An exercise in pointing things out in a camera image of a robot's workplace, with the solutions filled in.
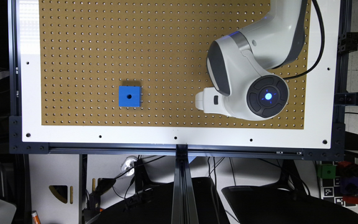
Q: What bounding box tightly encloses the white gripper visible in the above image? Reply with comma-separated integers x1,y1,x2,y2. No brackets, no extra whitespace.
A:
195,87,230,116

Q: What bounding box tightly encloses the white cabinet panel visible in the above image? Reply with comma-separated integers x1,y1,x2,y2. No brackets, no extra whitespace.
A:
29,154,81,224

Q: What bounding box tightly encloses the red block on shelf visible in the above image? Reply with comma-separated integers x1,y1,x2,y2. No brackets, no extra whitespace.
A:
342,195,358,205

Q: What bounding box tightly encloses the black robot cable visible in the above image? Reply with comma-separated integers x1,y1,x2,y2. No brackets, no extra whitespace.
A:
282,0,326,80

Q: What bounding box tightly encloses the green cube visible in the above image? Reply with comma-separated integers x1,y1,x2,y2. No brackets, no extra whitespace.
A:
317,164,336,179

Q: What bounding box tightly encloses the purple block on shelf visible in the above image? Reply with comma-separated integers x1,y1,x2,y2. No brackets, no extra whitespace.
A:
340,177,358,195

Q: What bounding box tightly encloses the brown pegboard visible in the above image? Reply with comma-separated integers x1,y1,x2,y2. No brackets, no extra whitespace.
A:
39,0,308,129

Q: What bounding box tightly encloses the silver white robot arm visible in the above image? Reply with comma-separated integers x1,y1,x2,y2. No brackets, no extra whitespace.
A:
195,0,307,121

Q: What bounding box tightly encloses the blue cube with hole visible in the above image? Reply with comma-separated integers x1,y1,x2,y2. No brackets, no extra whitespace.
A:
119,86,141,107

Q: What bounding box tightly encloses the black office chair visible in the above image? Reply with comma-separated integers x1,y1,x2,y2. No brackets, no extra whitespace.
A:
222,186,358,224

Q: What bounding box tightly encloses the black aluminium table frame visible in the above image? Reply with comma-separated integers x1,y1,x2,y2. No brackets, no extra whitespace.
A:
7,0,353,224

